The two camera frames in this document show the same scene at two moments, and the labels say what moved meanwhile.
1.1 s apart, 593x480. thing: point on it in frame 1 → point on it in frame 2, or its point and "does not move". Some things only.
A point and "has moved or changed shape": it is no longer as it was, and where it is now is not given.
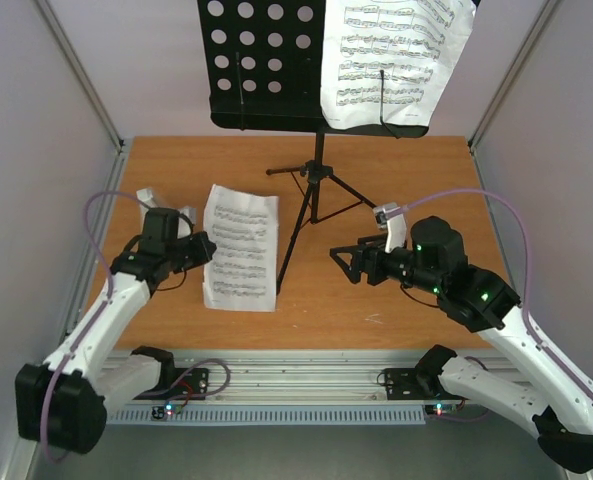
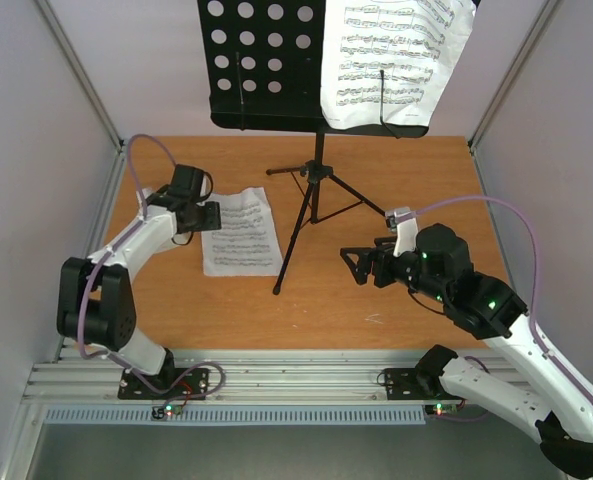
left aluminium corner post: [82, 75] does not move
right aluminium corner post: [513, 70] does not move
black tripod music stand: [263, 62] does not move
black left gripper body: [186, 260] → [205, 222]
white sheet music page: [416, 44] does not move
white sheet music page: [243, 273] has moved or changed shape
